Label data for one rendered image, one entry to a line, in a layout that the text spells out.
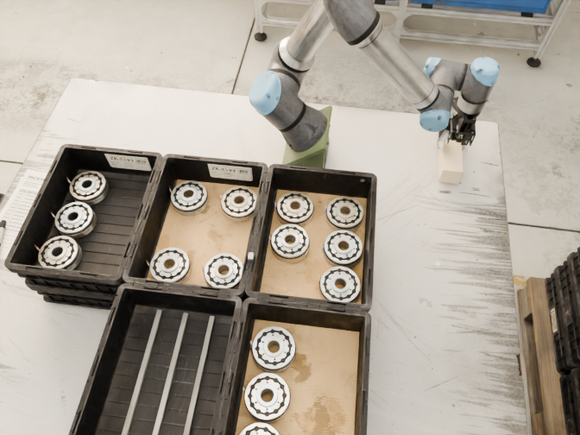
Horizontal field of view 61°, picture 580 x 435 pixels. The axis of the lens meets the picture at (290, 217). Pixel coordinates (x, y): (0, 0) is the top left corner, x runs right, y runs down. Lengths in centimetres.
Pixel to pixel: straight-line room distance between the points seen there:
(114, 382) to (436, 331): 83
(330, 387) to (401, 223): 59
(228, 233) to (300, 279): 24
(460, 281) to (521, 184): 129
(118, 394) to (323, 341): 49
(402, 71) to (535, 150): 172
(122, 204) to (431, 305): 92
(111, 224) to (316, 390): 72
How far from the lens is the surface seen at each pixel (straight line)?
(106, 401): 127
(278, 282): 129
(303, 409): 119
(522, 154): 285
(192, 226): 139
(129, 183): 153
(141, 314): 131
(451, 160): 165
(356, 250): 131
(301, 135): 152
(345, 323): 120
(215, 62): 313
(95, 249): 144
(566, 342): 207
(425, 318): 143
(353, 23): 118
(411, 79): 129
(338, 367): 122
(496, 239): 161
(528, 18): 317
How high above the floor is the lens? 200
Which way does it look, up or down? 58 degrees down
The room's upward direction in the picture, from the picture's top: 1 degrees counter-clockwise
